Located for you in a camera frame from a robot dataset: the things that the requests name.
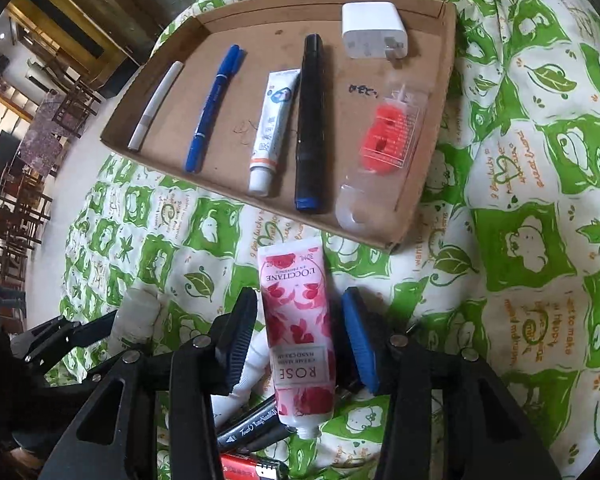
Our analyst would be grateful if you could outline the wooden dining chairs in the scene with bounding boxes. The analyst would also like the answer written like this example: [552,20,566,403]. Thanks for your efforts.
[0,64,100,292]

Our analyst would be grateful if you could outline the black thick marker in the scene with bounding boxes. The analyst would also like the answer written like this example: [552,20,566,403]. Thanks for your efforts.
[294,34,325,214]

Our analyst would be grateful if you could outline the black twin tip pen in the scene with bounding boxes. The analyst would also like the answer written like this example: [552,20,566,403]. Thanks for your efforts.
[216,396,294,454]

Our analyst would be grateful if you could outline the small white bottle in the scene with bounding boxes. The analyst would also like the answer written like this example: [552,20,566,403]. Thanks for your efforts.
[107,287,161,356]

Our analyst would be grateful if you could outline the red lighter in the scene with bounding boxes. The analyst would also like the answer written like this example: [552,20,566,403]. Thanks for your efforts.
[221,453,289,480]

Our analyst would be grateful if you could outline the wooden glass cabinet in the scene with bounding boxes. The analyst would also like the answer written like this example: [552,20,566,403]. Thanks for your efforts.
[7,0,195,98]

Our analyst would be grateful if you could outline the clear bag red item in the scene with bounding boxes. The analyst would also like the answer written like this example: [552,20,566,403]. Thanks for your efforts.
[335,84,429,236]

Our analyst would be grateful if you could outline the blue marker pen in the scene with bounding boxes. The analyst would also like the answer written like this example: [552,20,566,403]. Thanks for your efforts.
[184,44,244,174]

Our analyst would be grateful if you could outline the white ointment tube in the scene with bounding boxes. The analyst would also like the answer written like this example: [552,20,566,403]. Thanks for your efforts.
[248,68,301,197]

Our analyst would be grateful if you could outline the pink rose hand cream tube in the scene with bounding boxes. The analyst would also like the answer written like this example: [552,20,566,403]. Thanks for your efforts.
[258,237,336,440]

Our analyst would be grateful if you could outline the green white patterned cloth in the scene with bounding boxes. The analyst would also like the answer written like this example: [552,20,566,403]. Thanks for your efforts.
[59,0,600,479]

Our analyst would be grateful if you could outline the brown cardboard tray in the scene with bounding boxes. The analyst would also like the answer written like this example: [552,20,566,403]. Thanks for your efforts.
[100,0,456,250]

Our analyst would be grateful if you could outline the white slim pen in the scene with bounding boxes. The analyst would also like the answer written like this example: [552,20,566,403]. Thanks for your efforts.
[128,61,184,152]

